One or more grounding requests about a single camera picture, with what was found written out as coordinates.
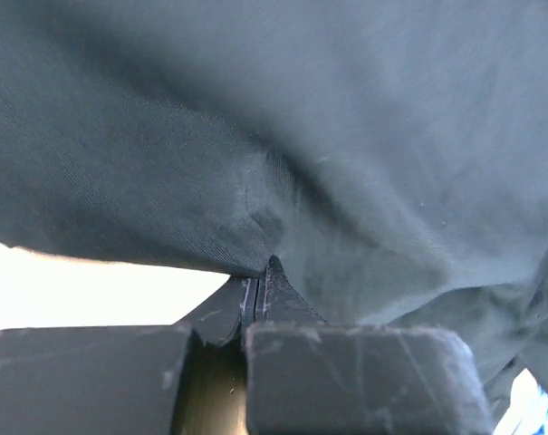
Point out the black long sleeve shirt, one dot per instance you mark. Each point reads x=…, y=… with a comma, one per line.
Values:
x=392, y=154

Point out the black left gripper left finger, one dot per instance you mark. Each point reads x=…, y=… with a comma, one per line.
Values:
x=184, y=378

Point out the light blue folded shirt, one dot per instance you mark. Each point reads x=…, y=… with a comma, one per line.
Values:
x=528, y=410

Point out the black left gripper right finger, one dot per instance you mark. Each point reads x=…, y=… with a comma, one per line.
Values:
x=304, y=376

